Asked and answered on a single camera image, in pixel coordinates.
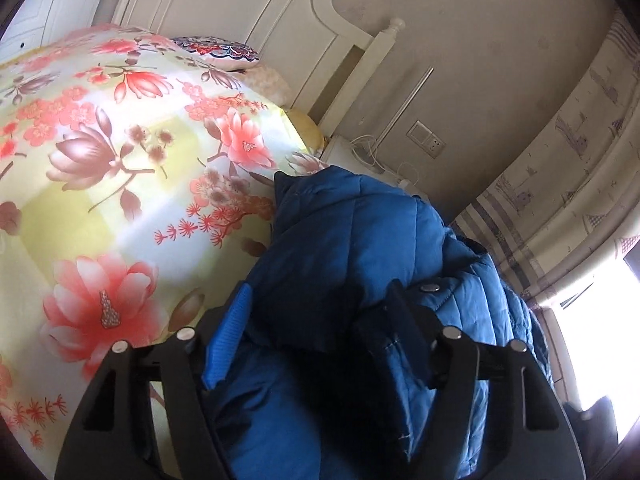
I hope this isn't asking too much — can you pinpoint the yellow bedding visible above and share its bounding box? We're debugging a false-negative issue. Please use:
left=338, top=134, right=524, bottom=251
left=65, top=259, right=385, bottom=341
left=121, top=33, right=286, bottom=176
left=285, top=107, right=327, bottom=153

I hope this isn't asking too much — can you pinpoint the white nightstand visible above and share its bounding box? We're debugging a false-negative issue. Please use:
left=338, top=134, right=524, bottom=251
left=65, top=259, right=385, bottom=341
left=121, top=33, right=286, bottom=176
left=320, top=135, right=426, bottom=196

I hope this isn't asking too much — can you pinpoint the floral quilt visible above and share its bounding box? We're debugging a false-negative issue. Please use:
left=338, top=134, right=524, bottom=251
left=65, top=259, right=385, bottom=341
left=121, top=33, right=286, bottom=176
left=0, top=25, right=331, bottom=480

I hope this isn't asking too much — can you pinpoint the blue puffer jacket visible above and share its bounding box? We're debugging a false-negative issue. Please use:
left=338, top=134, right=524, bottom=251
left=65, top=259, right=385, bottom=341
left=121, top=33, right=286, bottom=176
left=200, top=165, right=556, bottom=480

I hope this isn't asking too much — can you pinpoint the window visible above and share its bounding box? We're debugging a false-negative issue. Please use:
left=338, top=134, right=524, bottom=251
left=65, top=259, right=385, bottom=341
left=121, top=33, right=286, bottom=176
left=530, top=230, right=640, bottom=441

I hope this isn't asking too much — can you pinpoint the dark object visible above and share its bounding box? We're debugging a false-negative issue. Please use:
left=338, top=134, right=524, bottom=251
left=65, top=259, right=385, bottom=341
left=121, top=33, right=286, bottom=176
left=562, top=395, right=621, bottom=461

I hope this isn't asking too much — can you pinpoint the metal rod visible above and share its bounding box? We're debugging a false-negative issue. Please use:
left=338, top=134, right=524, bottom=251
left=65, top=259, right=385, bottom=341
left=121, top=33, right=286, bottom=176
left=375, top=67, right=435, bottom=153

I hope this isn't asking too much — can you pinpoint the white headboard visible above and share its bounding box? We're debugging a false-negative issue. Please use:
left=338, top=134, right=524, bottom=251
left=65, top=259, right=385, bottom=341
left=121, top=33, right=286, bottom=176
left=107, top=0, right=407, bottom=137

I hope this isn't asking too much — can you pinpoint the white cable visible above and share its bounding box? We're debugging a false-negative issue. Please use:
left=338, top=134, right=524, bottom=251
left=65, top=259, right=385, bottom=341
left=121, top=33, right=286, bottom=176
left=349, top=133, right=422, bottom=187

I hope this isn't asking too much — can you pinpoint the patterned pillow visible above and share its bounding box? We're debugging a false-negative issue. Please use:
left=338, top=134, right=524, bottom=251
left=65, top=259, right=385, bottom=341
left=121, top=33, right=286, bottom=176
left=172, top=36, right=263, bottom=72

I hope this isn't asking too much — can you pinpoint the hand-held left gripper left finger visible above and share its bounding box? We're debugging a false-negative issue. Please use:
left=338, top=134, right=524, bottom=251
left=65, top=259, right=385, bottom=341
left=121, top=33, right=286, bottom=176
left=54, top=282, right=256, bottom=480

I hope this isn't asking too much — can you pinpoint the white wardrobe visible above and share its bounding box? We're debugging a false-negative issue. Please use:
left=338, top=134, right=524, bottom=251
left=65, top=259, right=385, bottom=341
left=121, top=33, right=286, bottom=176
left=0, top=0, right=122, bottom=67

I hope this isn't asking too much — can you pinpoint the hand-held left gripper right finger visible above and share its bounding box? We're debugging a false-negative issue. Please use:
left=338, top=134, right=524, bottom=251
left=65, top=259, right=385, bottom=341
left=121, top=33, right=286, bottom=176
left=385, top=280, right=586, bottom=480

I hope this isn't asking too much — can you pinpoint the wall socket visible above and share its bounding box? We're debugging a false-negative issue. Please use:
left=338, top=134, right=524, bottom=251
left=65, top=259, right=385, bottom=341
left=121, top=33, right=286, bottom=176
left=406, top=120, right=447, bottom=156

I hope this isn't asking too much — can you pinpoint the printed striped curtain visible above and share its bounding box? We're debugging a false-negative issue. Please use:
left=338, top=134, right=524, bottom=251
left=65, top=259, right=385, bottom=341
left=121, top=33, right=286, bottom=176
left=450, top=7, right=640, bottom=311

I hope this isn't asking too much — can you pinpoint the beige fluffy pillow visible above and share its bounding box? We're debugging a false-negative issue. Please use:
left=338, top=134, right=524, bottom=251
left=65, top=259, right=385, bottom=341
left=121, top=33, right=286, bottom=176
left=240, top=62, right=293, bottom=108

